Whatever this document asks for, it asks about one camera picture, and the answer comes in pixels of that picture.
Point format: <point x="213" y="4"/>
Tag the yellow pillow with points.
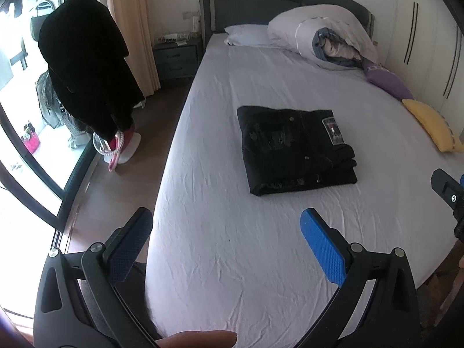
<point x="431" y="123"/>

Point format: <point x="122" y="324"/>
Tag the black coat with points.
<point x="87" y="65"/>

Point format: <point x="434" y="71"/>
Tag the white pillow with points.
<point x="248" y="35"/>

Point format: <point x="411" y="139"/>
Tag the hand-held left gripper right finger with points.
<point x="322" y="246"/>

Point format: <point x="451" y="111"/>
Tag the camouflage bag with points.
<point x="47" y="98"/>

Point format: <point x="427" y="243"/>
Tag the purple pillow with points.
<point x="386" y="79"/>

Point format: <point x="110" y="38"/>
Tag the glass sliding door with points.
<point x="32" y="174"/>

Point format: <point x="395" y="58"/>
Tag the pink hangers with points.
<point x="116" y="147"/>

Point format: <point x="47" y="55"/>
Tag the rolled white duvet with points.
<point x="319" y="32"/>

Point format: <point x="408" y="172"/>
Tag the person's left hand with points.
<point x="203" y="340"/>

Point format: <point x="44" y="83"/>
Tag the dark grey nightstand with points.
<point x="177" y="60"/>

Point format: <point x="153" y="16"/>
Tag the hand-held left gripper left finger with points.
<point x="130" y="246"/>

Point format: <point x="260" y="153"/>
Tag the black pants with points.
<point x="290" y="152"/>

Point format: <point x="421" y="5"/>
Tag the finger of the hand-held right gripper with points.
<point x="449" y="195"/>

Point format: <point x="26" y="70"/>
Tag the pink basket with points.
<point x="31" y="143"/>

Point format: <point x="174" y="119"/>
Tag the bed with white sheet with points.
<point x="224" y="206"/>

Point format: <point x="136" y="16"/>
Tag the white wardrobe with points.
<point x="427" y="25"/>

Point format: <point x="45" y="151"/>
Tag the beige curtain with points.
<point x="134" y="25"/>

